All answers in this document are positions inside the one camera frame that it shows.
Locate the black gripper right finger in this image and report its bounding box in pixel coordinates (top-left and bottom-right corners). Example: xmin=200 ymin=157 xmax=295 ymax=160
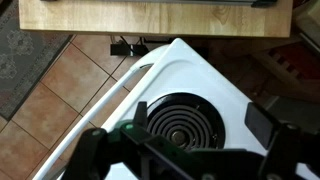
xmin=244 ymin=101 xmax=320 ymax=180

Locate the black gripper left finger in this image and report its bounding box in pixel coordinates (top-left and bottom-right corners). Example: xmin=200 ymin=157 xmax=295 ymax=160
xmin=61 ymin=101 xmax=148 ymax=180

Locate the red wooden furniture piece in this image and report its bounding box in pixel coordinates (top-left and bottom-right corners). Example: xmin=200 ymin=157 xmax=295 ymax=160
xmin=253 ymin=41 xmax=320 ymax=101

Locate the black coil burner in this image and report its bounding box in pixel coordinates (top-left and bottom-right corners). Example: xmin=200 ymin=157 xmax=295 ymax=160
xmin=145 ymin=92 xmax=227 ymax=153

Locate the grey patterned rug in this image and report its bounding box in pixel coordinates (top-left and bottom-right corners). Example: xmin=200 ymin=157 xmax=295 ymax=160
xmin=0 ymin=0 xmax=74 ymax=122

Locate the white electric stove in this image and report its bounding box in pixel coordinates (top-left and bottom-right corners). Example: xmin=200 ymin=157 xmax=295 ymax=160
xmin=33 ymin=37 xmax=320 ymax=180

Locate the black table foot bracket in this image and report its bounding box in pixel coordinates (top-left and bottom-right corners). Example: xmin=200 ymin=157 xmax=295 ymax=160
xmin=110 ymin=42 xmax=150 ymax=57

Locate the metal robot mounting rail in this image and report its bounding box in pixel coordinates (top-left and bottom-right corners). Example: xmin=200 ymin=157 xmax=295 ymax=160
xmin=39 ymin=0 xmax=279 ymax=8

